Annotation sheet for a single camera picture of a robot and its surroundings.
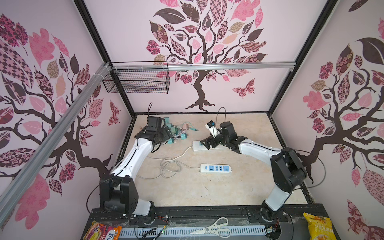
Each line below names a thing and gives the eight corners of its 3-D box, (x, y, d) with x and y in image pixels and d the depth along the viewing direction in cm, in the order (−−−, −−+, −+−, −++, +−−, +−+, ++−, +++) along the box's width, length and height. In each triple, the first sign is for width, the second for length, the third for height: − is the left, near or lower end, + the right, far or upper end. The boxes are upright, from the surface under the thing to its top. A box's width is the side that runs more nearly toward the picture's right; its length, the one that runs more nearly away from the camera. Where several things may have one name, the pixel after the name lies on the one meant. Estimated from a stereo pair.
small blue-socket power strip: (198, 172, 91) (198, 170, 88) (198, 165, 93) (198, 163, 91) (230, 172, 91) (231, 170, 88) (229, 166, 93) (230, 163, 91)
